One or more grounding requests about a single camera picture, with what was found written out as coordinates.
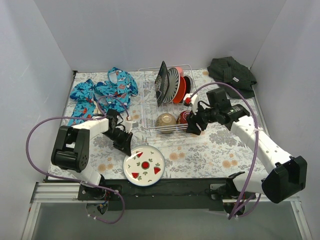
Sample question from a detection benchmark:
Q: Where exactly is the blue patterned cloth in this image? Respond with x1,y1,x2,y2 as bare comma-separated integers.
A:
67,67,139,126

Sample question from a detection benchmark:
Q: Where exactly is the dark square plate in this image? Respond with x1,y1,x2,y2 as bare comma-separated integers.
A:
154,61,169,107

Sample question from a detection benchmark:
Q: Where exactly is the black round plate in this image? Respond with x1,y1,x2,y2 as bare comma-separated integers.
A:
183,75,194,95

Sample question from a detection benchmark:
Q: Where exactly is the watermelon pattern plate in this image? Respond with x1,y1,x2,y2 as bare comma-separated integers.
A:
123,145,166,187

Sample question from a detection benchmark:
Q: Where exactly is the aluminium frame rail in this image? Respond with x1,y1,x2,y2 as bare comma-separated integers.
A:
22,178,312,240

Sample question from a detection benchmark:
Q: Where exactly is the blue striped white plate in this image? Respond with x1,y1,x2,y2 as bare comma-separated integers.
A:
162,67,180,104

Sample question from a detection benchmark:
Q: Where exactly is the red bowl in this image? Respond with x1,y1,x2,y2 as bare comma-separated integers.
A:
176,110,191,132

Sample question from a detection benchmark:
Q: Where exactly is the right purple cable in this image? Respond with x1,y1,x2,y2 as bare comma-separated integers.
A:
189,81,262,221

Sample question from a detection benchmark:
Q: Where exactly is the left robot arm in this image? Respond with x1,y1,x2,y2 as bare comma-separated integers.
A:
51,109,134,200

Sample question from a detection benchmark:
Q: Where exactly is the dark green shirt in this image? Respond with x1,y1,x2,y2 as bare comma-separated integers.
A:
207,56,257,99

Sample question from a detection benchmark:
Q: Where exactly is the pink plastic cup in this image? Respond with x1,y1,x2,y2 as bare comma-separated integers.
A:
175,66,184,77

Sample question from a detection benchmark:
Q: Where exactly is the orange round plate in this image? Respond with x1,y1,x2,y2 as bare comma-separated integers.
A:
172,76,187,104

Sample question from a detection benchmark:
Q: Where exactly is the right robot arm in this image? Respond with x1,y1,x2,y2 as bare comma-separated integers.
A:
183,88,308,204

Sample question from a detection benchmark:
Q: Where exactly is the purple cable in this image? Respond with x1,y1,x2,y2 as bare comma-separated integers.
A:
189,81,262,221
25,95,133,224

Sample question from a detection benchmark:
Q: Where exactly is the beige ceramic bowl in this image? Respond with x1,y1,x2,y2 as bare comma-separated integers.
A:
155,113,177,134

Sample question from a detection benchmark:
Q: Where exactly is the white wire dish rack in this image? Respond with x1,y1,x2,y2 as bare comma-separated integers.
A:
138,66,190,134

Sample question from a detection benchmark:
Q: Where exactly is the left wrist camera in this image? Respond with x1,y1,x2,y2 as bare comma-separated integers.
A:
123,120,139,133

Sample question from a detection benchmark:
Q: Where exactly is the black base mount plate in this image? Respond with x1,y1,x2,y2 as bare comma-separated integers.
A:
74,177,261,213

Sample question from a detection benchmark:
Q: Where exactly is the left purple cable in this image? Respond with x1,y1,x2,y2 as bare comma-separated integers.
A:
25,95,133,224

